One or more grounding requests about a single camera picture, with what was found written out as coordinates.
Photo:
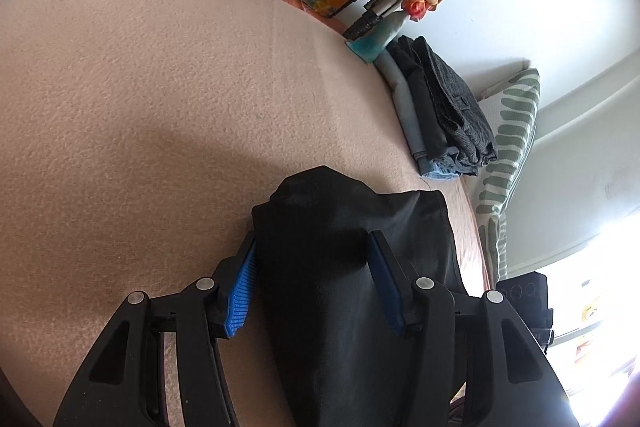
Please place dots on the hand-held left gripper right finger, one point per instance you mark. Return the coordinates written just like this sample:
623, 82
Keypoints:
387, 287

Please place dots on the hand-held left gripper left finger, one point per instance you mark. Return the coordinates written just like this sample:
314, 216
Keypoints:
240, 292

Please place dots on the black pants with yellow lines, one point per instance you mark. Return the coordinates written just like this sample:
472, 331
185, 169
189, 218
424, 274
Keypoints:
325, 282

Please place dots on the folded grey pants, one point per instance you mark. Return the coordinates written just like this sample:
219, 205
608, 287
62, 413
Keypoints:
405, 107

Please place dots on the folded black pants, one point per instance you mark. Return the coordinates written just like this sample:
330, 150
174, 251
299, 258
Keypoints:
425, 107

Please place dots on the folded blue jeans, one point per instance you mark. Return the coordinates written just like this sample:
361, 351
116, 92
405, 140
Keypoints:
442, 171

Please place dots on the green patterned white pillow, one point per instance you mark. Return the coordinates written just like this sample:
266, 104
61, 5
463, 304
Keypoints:
510, 132

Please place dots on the folded dark grey jeans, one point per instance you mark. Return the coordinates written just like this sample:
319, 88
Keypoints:
460, 107

